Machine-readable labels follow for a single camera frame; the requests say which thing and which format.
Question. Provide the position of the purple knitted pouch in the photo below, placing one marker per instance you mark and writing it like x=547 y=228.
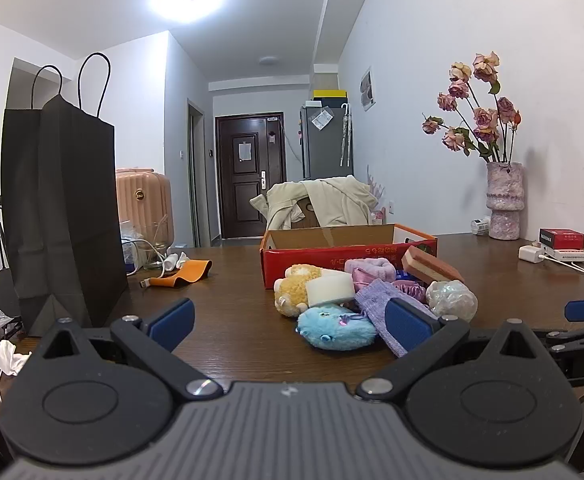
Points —
x=377 y=304

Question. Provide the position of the white cylindrical sponge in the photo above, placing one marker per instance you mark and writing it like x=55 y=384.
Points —
x=334 y=288

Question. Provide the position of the grey refrigerator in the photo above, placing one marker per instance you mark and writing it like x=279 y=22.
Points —
x=326 y=142

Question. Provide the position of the pink hard-shell suitcase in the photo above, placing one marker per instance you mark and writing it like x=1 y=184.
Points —
x=145 y=201

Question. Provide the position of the pink textured vase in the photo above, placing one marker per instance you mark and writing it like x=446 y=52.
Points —
x=505 y=198

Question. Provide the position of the white charger adapter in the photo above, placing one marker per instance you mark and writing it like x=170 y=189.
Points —
x=531 y=253

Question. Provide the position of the brown layered sponge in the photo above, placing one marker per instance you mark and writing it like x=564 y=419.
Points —
x=428 y=268

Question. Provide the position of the wooden chair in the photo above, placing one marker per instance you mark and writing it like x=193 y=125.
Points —
x=307 y=218

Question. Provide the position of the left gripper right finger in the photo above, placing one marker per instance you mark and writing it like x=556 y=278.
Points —
x=429 y=344

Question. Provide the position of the beige coat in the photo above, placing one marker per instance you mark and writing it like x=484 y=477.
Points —
x=338 y=201

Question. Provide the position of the pink satin scrunchie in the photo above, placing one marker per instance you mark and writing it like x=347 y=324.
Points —
x=411 y=288

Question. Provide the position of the small white jar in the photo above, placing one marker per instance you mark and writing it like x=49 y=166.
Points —
x=480 y=226

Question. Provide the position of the yellow white plush toy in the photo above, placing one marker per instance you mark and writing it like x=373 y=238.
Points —
x=290 y=294

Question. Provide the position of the yellow box on fridge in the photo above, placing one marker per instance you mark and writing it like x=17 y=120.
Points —
x=329 y=94

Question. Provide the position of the blue plush toy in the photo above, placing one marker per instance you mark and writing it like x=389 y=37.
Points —
x=335 y=328

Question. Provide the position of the wall picture frame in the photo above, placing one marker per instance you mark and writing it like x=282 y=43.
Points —
x=366 y=90

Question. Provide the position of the lilac fluffy headband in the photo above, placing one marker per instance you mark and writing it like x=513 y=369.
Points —
x=365 y=271

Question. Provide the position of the red cardboard box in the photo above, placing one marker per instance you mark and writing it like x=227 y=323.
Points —
x=330 y=248

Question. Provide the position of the dried pink roses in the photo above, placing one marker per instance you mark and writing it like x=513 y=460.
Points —
x=482 y=119

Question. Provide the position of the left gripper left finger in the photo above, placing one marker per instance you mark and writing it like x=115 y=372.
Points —
x=149 y=345

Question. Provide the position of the dark brown entrance door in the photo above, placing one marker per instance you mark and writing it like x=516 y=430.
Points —
x=251 y=157

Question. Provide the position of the red white small box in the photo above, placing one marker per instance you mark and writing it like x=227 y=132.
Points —
x=564 y=245

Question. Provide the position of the black paper shopping bag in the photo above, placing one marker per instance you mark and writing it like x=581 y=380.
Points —
x=58 y=201

